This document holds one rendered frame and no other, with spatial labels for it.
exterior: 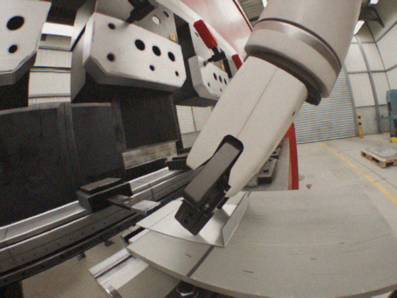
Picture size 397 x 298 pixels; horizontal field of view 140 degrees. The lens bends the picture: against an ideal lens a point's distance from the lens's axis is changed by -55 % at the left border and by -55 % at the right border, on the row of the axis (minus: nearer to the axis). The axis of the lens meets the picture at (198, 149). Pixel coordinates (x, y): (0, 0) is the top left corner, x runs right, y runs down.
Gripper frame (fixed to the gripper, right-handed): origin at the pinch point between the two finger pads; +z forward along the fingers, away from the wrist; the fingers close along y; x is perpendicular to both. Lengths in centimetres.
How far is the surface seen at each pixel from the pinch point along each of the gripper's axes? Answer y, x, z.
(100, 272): 12.3, -2.8, 9.6
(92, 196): 4.1, -19.1, 16.8
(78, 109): -7, -62, 17
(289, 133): -216, 14, 2
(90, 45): 9.4, -14.3, -11.6
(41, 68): -11, -498, 86
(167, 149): -3.5, -10.0, -0.1
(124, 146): 4.4, -10.4, -1.9
